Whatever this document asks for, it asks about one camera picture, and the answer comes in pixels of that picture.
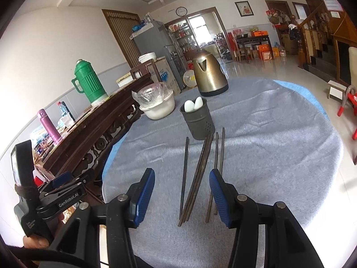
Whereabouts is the brown interior door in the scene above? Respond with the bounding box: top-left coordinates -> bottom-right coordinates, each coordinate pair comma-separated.
265,0 -> 292,28

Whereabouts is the framed wall picture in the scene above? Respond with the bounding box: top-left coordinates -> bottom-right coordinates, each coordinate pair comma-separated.
235,1 -> 254,17

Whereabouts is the red plastic chair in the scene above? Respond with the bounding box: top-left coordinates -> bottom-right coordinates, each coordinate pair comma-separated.
337,86 -> 357,140

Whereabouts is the red-capped water bottle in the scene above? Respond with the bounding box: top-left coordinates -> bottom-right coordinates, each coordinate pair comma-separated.
57,101 -> 73,123

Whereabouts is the golden steel electric kettle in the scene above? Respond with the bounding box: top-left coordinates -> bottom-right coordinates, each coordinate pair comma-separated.
192,49 -> 229,97

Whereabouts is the grey perforated metal utensil holder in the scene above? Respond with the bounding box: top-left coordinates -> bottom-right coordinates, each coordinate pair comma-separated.
179,98 -> 216,140

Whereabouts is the green thermos flask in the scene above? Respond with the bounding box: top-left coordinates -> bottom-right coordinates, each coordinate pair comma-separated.
72,59 -> 109,107

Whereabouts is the dark wooden chopstick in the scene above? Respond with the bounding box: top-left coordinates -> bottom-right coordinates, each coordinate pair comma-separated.
179,137 -> 189,219
214,128 -> 226,215
185,134 -> 214,222
178,136 -> 210,227
206,132 -> 219,223

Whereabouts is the dark wooden side table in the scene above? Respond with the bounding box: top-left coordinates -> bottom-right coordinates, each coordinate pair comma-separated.
234,35 -> 271,62

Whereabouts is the glass shelf cabinet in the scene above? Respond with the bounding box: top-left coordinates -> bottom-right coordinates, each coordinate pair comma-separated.
167,19 -> 196,53

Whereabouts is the cream box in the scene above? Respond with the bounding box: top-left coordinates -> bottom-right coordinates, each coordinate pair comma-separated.
116,73 -> 133,88

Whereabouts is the plastic packets pile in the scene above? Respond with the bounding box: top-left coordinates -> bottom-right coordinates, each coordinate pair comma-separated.
29,126 -> 60,162

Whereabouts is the grey tablecloth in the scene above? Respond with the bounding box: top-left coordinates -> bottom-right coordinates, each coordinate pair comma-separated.
102,77 -> 343,268

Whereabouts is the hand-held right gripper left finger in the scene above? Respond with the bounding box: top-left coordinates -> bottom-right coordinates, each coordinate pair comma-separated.
49,168 -> 156,268

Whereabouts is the clear plastic bag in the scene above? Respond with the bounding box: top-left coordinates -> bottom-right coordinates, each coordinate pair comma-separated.
132,83 -> 174,108

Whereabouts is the purple insulated bottle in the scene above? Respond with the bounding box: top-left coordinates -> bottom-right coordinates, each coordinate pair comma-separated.
37,109 -> 62,143

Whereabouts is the grey refrigerator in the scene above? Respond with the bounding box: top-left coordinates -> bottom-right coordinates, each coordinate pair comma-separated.
131,20 -> 185,90

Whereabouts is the blue under cloth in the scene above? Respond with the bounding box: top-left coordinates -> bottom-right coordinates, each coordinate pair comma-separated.
102,80 -> 328,204

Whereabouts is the small white fan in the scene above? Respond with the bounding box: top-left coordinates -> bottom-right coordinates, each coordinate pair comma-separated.
183,70 -> 197,90

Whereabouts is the small white stool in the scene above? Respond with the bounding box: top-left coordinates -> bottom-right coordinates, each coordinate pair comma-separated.
327,80 -> 349,99

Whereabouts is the wooden staircase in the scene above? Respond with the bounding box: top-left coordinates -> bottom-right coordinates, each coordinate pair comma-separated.
297,0 -> 357,81

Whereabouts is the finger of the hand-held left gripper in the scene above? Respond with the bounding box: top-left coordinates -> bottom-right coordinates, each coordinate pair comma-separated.
42,169 -> 95,194

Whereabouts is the white plastic basin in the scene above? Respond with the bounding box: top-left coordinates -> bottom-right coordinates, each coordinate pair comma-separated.
139,95 -> 176,120

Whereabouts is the person's left hand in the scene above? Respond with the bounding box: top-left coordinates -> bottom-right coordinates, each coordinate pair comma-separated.
22,212 -> 66,249

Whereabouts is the carved dark wooden sideboard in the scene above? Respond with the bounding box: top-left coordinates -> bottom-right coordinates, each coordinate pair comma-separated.
33,73 -> 155,204

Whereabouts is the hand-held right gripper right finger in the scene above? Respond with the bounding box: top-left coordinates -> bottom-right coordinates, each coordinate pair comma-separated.
209,169 -> 325,268

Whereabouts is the brown wooden door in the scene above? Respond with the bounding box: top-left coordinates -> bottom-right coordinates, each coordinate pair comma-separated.
102,9 -> 143,70

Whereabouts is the white appliance box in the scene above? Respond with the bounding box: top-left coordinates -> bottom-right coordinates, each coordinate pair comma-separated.
151,57 -> 182,95

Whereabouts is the wooden chair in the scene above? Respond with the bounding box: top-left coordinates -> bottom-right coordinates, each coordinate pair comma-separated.
130,61 -> 157,83

